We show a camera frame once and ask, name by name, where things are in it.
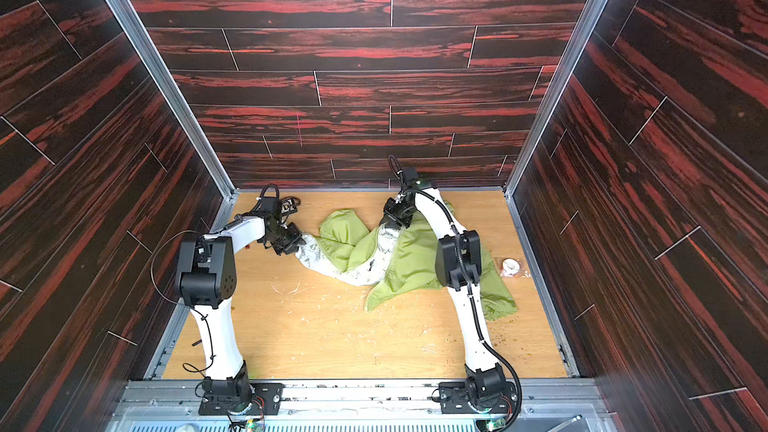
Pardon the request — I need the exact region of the small white tape roll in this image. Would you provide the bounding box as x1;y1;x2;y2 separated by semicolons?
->
500;258;523;278

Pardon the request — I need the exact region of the green jacket with cartoon print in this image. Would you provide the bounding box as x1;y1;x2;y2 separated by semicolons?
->
295;179;519;321

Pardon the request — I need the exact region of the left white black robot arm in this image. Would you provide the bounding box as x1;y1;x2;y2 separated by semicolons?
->
176;194;305;415

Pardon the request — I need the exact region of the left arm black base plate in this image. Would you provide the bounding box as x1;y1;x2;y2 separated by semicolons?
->
198;380;284;417

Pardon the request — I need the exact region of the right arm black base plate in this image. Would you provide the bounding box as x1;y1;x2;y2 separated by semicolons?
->
431;381;518;414

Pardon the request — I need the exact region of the metal front rail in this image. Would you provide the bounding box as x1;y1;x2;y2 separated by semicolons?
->
106;379;620;431

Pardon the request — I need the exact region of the black battery pack with wires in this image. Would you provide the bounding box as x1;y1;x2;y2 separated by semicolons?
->
280;196;301;216

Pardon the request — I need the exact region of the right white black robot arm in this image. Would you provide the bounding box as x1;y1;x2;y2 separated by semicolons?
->
384;179;522;425

